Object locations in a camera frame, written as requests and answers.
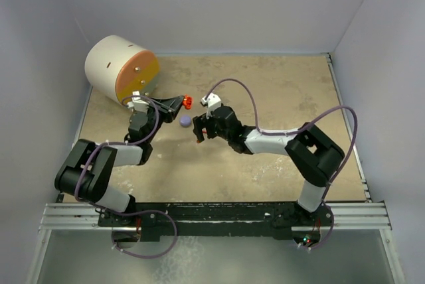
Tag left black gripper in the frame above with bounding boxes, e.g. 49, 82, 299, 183
145, 96, 183, 143

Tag purple earbud charging case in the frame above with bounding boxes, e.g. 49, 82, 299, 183
179, 115, 192, 128

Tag orange earbud charging case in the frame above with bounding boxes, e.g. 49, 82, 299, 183
183, 95, 193, 110

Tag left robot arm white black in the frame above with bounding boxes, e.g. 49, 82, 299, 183
54, 94, 191, 226

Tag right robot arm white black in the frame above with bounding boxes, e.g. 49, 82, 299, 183
193, 106, 345, 225

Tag round white drawer cabinet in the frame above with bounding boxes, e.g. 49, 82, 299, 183
84, 35, 160, 104

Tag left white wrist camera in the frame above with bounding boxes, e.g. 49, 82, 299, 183
126, 91, 149, 113

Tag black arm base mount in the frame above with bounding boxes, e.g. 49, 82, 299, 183
96, 201, 334, 244

